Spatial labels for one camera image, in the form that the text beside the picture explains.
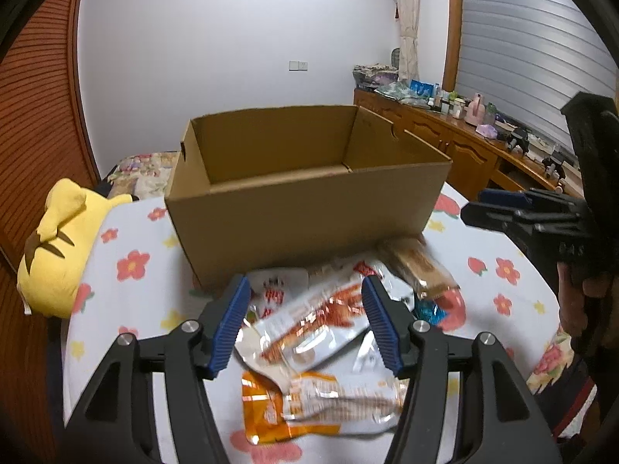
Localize white floral cloth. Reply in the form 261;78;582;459
63;184;581;464

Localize red snack packet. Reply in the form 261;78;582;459
435;287;467;333

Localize patterned quilt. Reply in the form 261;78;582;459
104;151;182;201

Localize wooden sideboard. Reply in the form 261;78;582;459
354;88;586;204

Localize pink bottle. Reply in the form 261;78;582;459
465;94;486;125

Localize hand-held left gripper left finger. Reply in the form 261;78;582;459
65;275;252;464

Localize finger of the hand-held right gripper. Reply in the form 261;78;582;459
478;188;588;218
460;201;595;254

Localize grey window blinds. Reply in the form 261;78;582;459
457;0;619;155

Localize white red-orange snack packet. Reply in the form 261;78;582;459
242;258;417;374

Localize small white red-print packet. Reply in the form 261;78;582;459
246;268;310;326

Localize cream curtain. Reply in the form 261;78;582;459
392;0;421;80

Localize person's dark clothing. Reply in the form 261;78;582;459
551;358;603;440

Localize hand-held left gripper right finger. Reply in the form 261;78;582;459
362;275;564;464

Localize person's right hand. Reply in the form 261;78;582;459
557;261;619;346

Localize black gadget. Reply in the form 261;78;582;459
542;152;566;179
505;128;530;153

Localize brown snack packet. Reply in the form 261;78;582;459
380;237;458;300

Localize brown cardboard box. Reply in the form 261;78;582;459
164;104;453;291

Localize orange snack packet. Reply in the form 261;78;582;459
241;370;409;445

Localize teal wrapped candy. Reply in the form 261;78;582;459
415;300;448;326

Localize silver foil snack packet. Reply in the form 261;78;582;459
355;331;402;378

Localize wooden window frame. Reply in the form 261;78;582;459
445;0;466;92

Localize yellow plush toy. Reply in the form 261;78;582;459
17;179;133;320

